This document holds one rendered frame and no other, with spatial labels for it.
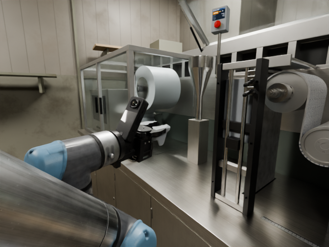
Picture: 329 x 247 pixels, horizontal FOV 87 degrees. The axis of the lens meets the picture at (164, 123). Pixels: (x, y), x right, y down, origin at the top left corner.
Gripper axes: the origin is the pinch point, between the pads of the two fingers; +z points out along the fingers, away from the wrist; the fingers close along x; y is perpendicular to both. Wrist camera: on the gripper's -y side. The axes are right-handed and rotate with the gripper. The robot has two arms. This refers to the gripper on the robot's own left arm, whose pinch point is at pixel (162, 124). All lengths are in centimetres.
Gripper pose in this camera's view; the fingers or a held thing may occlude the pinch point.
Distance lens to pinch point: 55.3
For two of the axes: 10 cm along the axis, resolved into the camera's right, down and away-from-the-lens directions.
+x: 8.2, 2.4, -5.3
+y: -1.1, 9.6, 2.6
